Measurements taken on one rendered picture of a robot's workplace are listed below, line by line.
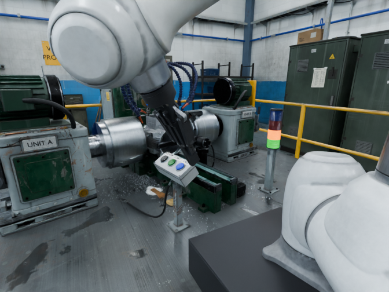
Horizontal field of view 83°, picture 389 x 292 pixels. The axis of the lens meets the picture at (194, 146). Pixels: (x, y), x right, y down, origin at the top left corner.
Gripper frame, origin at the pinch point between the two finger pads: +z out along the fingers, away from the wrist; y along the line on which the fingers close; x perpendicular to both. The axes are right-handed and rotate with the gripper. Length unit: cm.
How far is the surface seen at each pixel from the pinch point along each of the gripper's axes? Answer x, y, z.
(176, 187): 3.5, 15.6, 18.9
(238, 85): -86, 59, 29
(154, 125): -20, 64, 17
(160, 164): 2.5, 20.9, 10.4
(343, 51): -338, 87, 118
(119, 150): 6, 53, 11
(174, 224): 11.8, 17.6, 33.3
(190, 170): -1.2, 8.4, 11.3
